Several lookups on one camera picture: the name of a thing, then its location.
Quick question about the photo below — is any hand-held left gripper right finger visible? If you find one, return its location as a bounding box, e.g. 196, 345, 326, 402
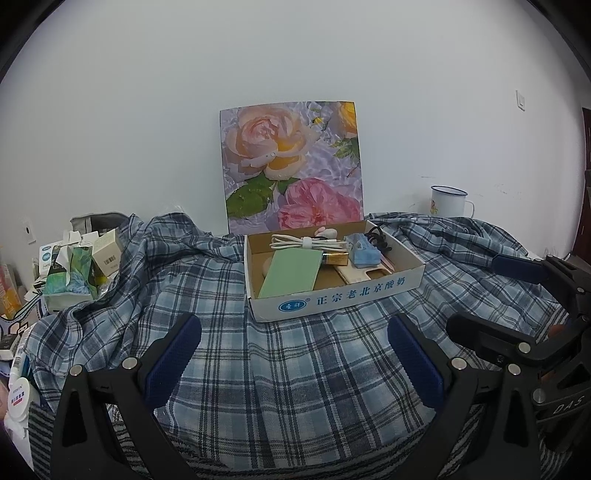
388, 314, 542, 480

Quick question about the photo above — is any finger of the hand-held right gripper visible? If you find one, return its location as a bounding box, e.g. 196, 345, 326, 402
490, 253, 591, 319
445, 311, 583, 384

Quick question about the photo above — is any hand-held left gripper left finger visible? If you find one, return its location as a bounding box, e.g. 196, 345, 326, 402
50, 313, 203, 480

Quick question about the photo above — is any cardboard box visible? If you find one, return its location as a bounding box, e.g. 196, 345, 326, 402
244, 219, 426, 323

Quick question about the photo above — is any blue tissue pack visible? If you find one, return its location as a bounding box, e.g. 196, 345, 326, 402
345, 233, 382, 268

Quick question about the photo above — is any black cord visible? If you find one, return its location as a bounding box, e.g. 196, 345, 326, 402
367, 226, 393, 252

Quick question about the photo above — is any green notebook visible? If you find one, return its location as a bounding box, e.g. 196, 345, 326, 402
257, 249, 324, 300

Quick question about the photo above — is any white cable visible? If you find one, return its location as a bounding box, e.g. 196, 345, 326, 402
270, 233, 352, 252

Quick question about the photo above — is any white enamel mug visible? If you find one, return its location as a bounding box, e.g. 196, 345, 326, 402
429, 185, 475, 217

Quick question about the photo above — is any beige phone case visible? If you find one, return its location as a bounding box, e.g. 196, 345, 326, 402
335, 258, 395, 289

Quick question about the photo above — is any blue plaid shirt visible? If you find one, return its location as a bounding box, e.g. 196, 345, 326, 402
18, 211, 578, 480

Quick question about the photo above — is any cream small carton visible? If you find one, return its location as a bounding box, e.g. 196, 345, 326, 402
91, 229, 124, 278

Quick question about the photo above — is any green tissue pack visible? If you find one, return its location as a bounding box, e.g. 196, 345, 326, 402
42, 244, 100, 311

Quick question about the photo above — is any grey bag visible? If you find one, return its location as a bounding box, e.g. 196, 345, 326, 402
69, 211, 134, 241

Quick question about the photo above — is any white jar with red label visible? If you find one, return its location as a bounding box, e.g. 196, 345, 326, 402
7, 376, 33, 421

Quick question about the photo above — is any white carton with blue logo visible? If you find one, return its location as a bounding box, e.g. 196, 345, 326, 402
38, 240, 70, 278

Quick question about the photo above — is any orange packet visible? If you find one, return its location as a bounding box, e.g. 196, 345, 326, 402
0, 263, 24, 319

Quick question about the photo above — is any floral picture board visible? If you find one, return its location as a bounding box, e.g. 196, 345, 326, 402
219, 100, 365, 236

